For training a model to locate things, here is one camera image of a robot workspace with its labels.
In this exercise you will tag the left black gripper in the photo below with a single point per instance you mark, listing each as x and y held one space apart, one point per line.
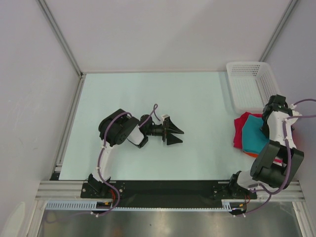
170 128

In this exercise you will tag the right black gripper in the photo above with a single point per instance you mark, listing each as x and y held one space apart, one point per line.
265 130

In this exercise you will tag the teal t shirt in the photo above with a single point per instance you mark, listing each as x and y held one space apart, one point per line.
253 139

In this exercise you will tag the white plastic perforated basket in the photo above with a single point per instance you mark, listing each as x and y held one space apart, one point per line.
251 85

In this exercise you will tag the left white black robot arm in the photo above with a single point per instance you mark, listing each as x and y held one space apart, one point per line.
115 130

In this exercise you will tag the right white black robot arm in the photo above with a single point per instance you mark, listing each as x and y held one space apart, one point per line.
279 159

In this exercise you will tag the folded red t shirt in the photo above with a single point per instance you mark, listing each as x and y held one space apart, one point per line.
239 123

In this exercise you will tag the folded orange t shirt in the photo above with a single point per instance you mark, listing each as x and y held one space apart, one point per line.
251 154

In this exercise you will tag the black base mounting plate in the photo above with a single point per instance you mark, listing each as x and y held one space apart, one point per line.
174 192

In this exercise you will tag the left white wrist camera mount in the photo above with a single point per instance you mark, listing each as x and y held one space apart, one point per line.
165 117

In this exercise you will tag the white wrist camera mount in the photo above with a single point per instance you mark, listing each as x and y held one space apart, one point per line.
295 113
165 117

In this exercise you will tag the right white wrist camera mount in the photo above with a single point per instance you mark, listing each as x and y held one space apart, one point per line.
295 113

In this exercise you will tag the white slotted cable duct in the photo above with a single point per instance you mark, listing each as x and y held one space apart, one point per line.
101 206

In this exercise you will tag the right aluminium corner post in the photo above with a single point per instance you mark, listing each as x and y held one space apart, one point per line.
278 29

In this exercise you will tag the aluminium corner post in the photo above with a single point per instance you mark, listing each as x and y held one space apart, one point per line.
59 35
278 29

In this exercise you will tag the aluminium frame rail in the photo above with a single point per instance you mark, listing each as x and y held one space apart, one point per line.
71 190

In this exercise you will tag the left aluminium corner post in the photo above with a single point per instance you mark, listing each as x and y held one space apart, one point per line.
59 35

